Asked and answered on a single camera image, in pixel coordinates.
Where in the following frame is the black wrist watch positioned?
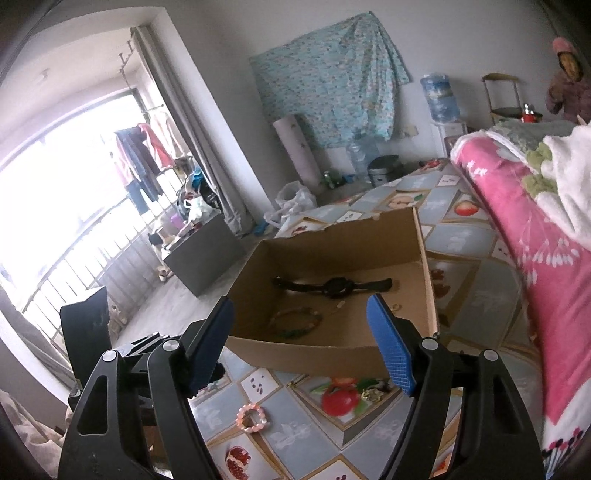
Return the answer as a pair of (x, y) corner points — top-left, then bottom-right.
(271, 275), (394, 300)

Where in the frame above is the pink floral blanket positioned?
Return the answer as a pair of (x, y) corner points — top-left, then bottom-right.
(450, 129), (591, 480)

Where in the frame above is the silver trash can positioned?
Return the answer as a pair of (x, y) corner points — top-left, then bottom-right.
(368, 155), (402, 186)

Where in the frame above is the clear plastic water jug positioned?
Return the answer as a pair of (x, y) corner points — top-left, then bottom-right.
(348, 138), (377, 178)

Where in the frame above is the balcony metal railing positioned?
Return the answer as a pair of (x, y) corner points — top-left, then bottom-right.
(0, 198), (185, 352)

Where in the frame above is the white fluffy towel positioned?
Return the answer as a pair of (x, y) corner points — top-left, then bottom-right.
(542, 122), (591, 250)

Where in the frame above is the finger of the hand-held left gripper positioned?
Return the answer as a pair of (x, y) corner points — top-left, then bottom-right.
(115, 333), (163, 357)
(204, 359), (226, 389)

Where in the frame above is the blue water dispenser bottle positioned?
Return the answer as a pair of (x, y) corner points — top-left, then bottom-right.
(420, 73), (461, 123)

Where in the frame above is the fruit print tablecloth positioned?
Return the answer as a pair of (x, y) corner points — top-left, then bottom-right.
(187, 159), (550, 480)

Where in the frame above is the grey cabinet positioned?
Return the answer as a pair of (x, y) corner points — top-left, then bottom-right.
(163, 213), (246, 296)

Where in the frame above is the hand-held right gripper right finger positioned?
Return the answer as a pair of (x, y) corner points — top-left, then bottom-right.
(366, 293), (544, 480)

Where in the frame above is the white plastic bag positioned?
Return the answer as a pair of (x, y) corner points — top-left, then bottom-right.
(264, 181), (317, 229)

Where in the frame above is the blue floral wall cloth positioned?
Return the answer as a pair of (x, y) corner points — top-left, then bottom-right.
(249, 11), (411, 148)

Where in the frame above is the pile of bags and clothes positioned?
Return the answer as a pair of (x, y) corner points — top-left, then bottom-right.
(148, 168), (223, 252)

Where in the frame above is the grey quilted blanket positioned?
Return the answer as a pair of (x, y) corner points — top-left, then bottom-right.
(485, 119), (575, 160)

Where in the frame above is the row of hanging clothes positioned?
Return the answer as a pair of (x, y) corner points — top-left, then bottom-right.
(108, 108), (185, 215)

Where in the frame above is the multicolour bead bracelet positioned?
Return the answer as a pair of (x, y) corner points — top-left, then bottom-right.
(269, 307), (324, 340)

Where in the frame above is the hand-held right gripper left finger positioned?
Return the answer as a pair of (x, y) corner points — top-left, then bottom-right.
(58, 295), (235, 480)

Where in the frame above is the green fluffy blanket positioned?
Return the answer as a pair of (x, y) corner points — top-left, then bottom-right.
(522, 145), (564, 198)

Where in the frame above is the white water dispenser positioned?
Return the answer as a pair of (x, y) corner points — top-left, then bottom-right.
(429, 121), (469, 158)

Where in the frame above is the pink bead bracelet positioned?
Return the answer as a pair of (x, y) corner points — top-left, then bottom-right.
(235, 402), (269, 433)

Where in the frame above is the brown cardboard box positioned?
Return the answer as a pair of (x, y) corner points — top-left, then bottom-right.
(224, 206), (439, 381)

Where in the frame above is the grey curtain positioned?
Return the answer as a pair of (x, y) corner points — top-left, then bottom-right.
(131, 25), (257, 236)

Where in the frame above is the metal frame chair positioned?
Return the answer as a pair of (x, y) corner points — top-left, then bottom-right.
(481, 73), (525, 124)

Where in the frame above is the white roll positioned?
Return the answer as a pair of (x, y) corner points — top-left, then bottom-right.
(272, 115), (322, 185)

